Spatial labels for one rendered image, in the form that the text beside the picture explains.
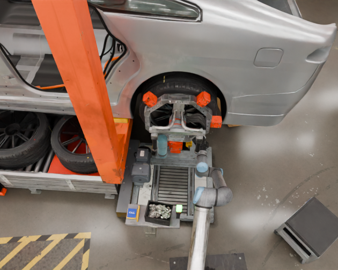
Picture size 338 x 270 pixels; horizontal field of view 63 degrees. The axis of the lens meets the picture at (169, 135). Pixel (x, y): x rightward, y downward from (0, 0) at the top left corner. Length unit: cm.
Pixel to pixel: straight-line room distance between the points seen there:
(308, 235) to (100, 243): 179
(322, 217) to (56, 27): 243
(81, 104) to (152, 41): 62
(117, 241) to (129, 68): 156
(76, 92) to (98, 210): 160
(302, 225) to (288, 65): 134
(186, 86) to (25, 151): 159
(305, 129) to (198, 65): 208
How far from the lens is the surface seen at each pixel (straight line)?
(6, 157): 286
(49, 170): 288
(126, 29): 185
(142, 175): 252
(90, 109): 159
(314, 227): 269
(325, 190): 333
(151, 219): 220
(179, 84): 209
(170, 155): 281
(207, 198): 183
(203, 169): 229
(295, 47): 198
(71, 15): 123
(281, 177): 321
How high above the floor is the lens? 262
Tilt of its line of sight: 54 degrees down
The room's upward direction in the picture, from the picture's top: 2 degrees clockwise
